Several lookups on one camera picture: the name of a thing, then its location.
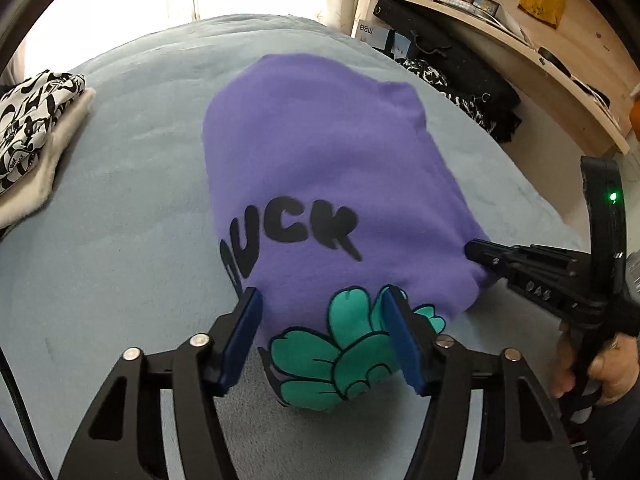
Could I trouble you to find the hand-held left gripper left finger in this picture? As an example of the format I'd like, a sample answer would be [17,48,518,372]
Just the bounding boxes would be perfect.
[57,286,264,480]

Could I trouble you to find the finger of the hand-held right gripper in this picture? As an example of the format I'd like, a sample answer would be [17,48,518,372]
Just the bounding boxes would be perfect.
[464,239,531,283]

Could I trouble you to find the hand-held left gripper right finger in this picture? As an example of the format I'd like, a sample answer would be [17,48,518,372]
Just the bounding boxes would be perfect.
[382,285,586,480]

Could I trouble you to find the purple zip hoodie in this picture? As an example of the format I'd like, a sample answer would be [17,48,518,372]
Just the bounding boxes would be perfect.
[202,53,496,413]

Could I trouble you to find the person's right hand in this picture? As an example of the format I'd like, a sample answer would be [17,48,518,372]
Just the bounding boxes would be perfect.
[550,331,640,408]

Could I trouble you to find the person's dark clothing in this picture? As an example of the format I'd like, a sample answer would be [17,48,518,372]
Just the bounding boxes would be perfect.
[562,395,640,480]

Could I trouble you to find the wooden shelf unit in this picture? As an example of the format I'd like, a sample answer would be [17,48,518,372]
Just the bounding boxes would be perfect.
[352,0,640,156]

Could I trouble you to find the black and white zebra clothing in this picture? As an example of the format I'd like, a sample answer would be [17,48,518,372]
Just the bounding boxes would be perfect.
[397,57,523,145]

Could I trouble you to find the black tape roll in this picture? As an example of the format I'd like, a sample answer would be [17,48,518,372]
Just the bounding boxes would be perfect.
[537,47,573,76]

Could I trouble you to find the long black bag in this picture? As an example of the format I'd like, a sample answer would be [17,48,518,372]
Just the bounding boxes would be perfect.
[374,0,522,111]

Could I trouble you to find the white papers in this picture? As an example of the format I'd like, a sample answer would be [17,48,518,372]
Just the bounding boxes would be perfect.
[480,0,533,43]

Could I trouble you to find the white cardboard box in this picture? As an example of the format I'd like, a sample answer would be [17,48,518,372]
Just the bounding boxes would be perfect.
[352,19,418,58]

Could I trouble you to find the yellow packet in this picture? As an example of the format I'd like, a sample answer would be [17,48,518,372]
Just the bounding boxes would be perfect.
[517,0,566,28]

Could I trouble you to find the cream fleece folded garment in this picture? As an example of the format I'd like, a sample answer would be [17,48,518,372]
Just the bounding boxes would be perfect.
[0,87,97,233]

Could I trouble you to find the black and white printed garment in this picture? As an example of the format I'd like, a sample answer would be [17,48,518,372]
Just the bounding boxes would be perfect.
[0,70,87,196]

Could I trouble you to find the black cable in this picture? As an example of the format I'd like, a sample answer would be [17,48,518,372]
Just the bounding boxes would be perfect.
[0,345,53,480]

